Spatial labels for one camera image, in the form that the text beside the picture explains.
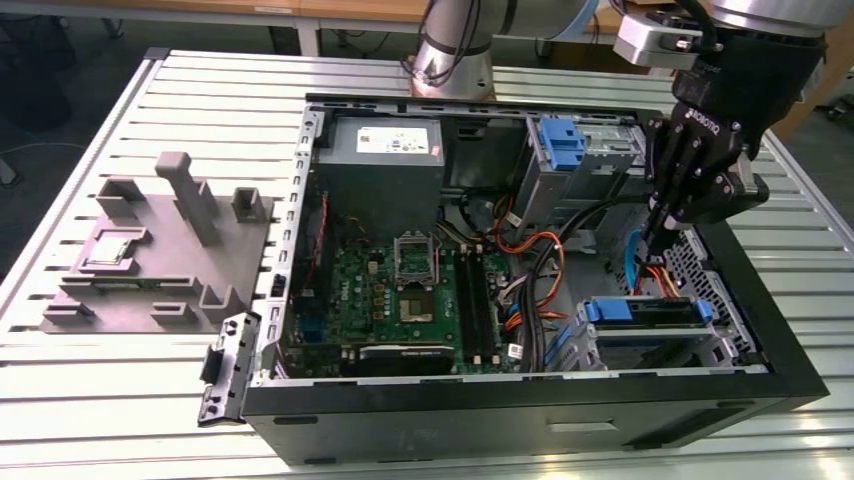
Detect orange red power wire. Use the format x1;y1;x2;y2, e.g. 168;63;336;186
633;253;683;297

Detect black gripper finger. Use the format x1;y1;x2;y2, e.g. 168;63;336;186
639;117;681;259
649;124;768;261

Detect orange wire loop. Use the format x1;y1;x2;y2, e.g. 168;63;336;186
496;230;568;312

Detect silver CPU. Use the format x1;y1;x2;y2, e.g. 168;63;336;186
89;239;132;265

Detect green motherboard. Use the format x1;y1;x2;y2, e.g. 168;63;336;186
285;238;529;377

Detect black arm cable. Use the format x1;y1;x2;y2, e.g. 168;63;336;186
672;0;721;54

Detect grey power supply unit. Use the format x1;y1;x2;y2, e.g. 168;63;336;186
309;115;446;236

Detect hard disk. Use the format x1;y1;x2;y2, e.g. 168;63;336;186
547;297;713;370

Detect black office chair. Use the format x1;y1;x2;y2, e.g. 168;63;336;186
0;12;75;132

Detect black graphics card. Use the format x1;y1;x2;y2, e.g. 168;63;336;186
338;342;458;379

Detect grey metal drive bay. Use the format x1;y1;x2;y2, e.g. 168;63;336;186
516;115;659;232

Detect metal socket cover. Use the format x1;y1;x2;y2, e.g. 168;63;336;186
390;230;442;292

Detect yellow black power wires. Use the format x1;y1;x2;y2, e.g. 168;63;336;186
433;217;472;242

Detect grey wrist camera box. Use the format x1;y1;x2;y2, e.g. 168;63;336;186
611;10;705;69

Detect red fan wire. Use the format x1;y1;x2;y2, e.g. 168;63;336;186
300;192;330;297

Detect grey parts rack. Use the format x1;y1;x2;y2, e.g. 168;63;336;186
38;152;278;336

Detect green RAM stick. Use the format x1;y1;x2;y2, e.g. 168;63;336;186
89;279;196;292

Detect black RAM slot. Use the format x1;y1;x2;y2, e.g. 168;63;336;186
472;242;502;366
454;242;484;367

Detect blue data wire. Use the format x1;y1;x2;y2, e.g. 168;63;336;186
625;227;653;296

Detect CPU socket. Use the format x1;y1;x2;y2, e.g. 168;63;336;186
396;292;450;327

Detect black PC case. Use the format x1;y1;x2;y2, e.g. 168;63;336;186
196;92;832;466

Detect empty blue plastic drive carrier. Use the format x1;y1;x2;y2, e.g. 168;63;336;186
540;118;587;172

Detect perforated metal disk bay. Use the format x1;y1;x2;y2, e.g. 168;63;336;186
545;294;761;374

